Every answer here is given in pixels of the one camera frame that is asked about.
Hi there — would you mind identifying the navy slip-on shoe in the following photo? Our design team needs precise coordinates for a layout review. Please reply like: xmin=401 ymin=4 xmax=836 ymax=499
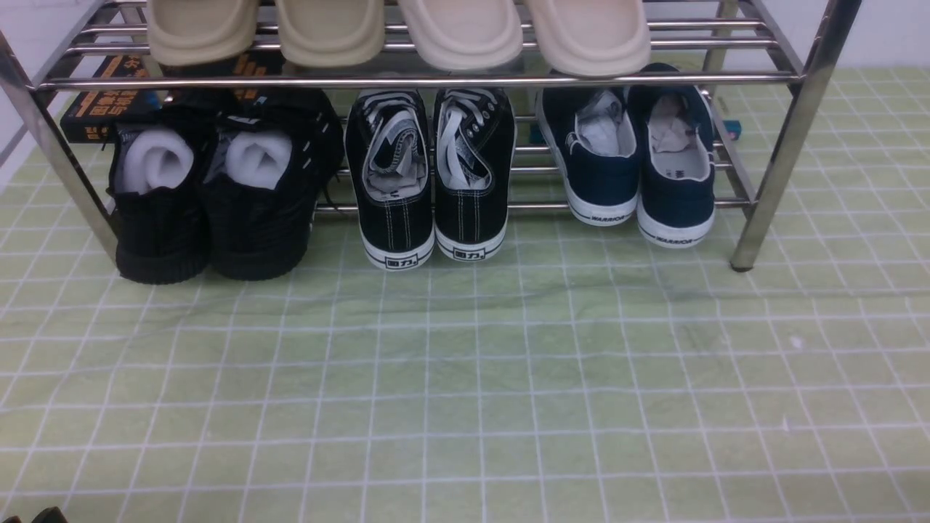
xmin=535 ymin=87 xmax=642 ymax=227
xmin=627 ymin=85 xmax=716 ymax=249

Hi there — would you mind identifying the stainless steel shoe rack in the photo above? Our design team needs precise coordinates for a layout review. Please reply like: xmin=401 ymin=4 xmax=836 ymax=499
xmin=2 ymin=1 xmax=860 ymax=272

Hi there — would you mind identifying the black canvas sneaker right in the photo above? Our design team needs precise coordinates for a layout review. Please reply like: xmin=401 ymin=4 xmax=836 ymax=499
xmin=432 ymin=87 xmax=517 ymax=262

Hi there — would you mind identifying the black canvas sneaker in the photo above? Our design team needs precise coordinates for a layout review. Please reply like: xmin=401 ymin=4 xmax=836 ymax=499
xmin=432 ymin=87 xmax=517 ymax=262
xmin=344 ymin=89 xmax=436 ymax=272

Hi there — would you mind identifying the black canvas sneaker left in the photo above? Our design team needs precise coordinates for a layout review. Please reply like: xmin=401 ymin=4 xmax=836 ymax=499
xmin=344 ymin=89 xmax=436 ymax=272

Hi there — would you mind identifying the black knit sneaker right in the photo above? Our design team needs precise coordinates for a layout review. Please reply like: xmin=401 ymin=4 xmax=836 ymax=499
xmin=197 ymin=87 xmax=344 ymax=281

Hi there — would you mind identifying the black knit sneaker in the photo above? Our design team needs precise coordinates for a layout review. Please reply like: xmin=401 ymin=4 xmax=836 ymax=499
xmin=197 ymin=87 xmax=344 ymax=281
xmin=107 ymin=107 xmax=218 ymax=285

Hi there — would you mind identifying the cream slipper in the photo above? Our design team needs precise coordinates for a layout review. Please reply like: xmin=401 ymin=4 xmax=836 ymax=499
xmin=524 ymin=1 xmax=651 ymax=78
xmin=397 ymin=1 xmax=524 ymax=70

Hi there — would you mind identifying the cream slipper far right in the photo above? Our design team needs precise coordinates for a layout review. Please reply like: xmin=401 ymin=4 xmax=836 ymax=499
xmin=524 ymin=1 xmax=651 ymax=78

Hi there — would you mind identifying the tan slipper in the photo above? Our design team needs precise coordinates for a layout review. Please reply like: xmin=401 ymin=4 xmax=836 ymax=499
xmin=275 ymin=1 xmax=385 ymax=68
xmin=147 ymin=1 xmax=260 ymax=67

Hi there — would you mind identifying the black knit sneaker left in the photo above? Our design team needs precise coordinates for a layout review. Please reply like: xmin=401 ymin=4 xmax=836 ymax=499
xmin=107 ymin=107 xmax=218 ymax=285

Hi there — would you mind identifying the green checkered tablecloth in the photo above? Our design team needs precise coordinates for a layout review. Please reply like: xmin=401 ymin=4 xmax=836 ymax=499
xmin=1 ymin=68 xmax=929 ymax=522

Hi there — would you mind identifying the tan slipper far left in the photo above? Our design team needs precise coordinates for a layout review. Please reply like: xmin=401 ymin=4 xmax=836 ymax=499
xmin=147 ymin=1 xmax=260 ymax=67

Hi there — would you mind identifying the black orange book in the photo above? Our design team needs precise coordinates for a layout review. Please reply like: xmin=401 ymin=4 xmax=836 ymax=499
xmin=59 ymin=51 xmax=283 ymax=145

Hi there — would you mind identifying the black object bottom corner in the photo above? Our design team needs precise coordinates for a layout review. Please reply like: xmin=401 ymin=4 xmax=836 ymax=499
xmin=2 ymin=506 xmax=68 ymax=523

